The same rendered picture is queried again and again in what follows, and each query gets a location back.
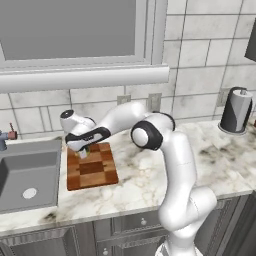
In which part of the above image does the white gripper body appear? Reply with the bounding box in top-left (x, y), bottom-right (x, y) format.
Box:
top-left (75, 147), bottom-right (88, 160)

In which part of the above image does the wooden checkered cutting board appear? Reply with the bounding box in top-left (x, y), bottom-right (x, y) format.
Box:
top-left (66, 142), bottom-right (120, 192)

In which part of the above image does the grey sink basin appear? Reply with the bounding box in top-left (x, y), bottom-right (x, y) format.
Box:
top-left (0, 138), bottom-right (63, 215)

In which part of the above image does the white window sill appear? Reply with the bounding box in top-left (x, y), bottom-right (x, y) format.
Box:
top-left (0, 65), bottom-right (171, 94)

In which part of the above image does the grey drawer front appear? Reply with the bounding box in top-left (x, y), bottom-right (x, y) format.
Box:
top-left (111, 209), bottom-right (165, 236)

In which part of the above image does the grey cupboard door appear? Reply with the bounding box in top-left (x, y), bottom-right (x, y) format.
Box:
top-left (95, 232), bottom-right (169, 256)
top-left (194, 196), bottom-right (242, 256)
top-left (0, 225), bottom-right (78, 256)

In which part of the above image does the grey framed window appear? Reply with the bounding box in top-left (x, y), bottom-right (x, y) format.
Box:
top-left (0, 0), bottom-right (169, 70)

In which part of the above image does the white paper towel roll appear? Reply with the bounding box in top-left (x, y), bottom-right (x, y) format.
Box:
top-left (229, 89), bottom-right (253, 134)

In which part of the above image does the grey wall outlet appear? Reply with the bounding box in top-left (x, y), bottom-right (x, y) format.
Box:
top-left (217, 87), bottom-right (232, 108)
top-left (116, 94), bottom-right (132, 106)
top-left (147, 92), bottom-right (163, 113)

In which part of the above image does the grey tap with red handle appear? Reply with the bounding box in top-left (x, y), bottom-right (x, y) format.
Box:
top-left (0, 122), bottom-right (18, 152)

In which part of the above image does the dark wall cupboard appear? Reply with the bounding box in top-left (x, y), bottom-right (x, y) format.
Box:
top-left (244, 30), bottom-right (256, 63)

